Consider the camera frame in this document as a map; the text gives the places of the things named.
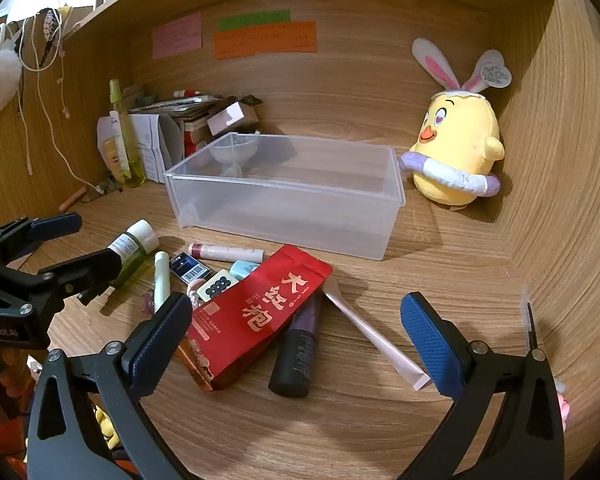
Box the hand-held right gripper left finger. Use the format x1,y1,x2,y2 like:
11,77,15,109
26,291,193,480

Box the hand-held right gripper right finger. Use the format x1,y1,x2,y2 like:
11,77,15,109
397,291,566,480

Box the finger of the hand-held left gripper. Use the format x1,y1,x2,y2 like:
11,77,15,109
37,247,123,307
0,212,83,263

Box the green bottle with white cap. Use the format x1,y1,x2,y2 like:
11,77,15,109
106,219,160,291

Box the long white sachet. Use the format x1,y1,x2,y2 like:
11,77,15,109
321,280,428,392

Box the pale green white tube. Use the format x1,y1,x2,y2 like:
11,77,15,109
153,251,171,313

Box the dark blue barcode box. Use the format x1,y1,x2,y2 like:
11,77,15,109
169,254,212,283

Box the red booklet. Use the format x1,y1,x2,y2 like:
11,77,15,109
174,244,333,392

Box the small teal bottle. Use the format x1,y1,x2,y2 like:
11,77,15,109
228,260,261,281

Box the white tube with red cap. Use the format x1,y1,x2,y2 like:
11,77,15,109
187,241,266,263

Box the dark purple bottle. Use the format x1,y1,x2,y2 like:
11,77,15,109
268,287,325,398

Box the clear plastic storage bin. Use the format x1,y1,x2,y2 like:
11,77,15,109
162,131,407,261

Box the wooden stick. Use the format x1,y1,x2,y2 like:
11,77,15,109
58,186,88,212

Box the orange garment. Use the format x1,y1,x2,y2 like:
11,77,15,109
0,345,46,461

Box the beige cream tube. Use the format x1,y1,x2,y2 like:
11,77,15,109
101,137,126,186

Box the yellow spray bottle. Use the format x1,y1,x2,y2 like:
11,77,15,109
107,78,147,189

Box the black pen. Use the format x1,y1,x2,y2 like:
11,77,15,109
522,290,541,356

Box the white printed paper box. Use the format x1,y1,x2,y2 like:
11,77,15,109
97,112,186,184

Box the red boxes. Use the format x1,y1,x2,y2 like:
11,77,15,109
182,130,211,158

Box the stack of booklets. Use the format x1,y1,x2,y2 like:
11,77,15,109
130,92,221,116

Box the glass bowl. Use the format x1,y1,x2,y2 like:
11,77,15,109
207,132,261,171

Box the small white cardboard box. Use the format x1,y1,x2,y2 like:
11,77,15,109
206,101,259,136

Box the yellow chick plush toy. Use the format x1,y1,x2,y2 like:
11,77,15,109
397,37,513,211

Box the pink paper note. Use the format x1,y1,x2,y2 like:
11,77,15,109
151,12,203,60

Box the orange paper note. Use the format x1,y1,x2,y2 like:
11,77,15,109
213,21,318,60

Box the green paper note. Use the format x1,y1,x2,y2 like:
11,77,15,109
218,10,292,31

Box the white cable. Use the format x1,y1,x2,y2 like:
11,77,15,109
17,7,106,196

